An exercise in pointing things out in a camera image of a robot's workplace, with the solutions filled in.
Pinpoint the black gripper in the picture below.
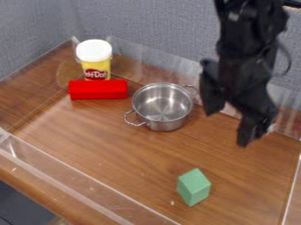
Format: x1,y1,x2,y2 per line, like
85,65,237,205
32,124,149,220
200,50,279,148

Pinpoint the green foam block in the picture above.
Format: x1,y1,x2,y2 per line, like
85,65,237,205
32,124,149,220
177,168,212,207

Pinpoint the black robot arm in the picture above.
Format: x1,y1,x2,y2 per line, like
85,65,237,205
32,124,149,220
200,0,289,147

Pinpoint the small steel pot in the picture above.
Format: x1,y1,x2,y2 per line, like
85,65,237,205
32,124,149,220
123,83,200,132

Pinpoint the clear acrylic table barrier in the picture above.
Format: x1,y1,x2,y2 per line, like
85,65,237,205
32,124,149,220
0,35,301,225

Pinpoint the red rectangular block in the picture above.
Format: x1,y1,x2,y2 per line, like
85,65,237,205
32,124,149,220
69,80,129,99

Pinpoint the yellow Play-Doh can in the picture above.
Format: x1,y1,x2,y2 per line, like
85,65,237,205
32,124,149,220
75,40,113,81

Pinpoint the black cable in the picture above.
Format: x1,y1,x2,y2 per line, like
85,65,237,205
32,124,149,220
275,38,293,77

